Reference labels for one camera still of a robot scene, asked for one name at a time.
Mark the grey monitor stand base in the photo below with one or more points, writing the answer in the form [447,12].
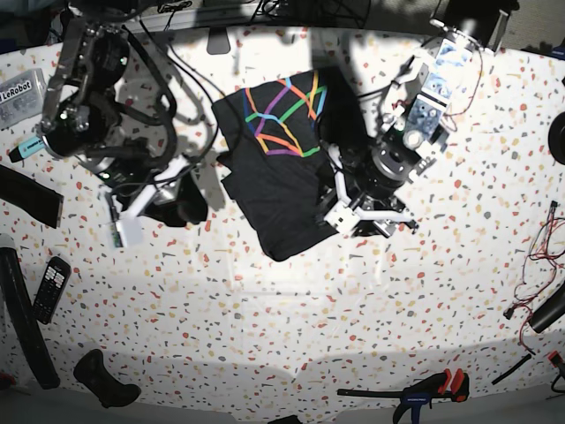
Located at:
[218,42]

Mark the black remote control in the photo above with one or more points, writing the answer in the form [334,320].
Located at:
[51,288]

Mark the turquoise highlighter marker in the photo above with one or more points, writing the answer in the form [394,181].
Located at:
[27,148]

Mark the thin black stick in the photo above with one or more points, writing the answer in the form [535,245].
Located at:
[512,370]

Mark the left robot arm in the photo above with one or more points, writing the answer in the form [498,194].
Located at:
[412,121]

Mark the black folded cloth strip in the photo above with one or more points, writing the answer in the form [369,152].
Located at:
[41,203]

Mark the long black foam tube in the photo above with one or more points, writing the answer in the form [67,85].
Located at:
[20,310]

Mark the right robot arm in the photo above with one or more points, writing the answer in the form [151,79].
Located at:
[133,154]

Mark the dark grey T-shirt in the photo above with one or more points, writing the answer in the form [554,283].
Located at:
[278,170]

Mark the clear LeRobot plastic box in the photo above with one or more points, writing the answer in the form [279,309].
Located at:
[22,97]

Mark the black game controller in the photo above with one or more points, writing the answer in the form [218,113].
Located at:
[91,372]

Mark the small red black connector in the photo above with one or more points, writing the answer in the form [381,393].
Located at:
[555,358]

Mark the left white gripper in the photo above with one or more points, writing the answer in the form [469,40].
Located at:
[357,205]

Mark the black cylinder tube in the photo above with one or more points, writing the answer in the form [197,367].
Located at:
[548,313]

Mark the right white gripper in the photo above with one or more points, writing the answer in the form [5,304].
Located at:
[124,226]

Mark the black blue bar clamp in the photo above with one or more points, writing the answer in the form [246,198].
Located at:
[443,385]

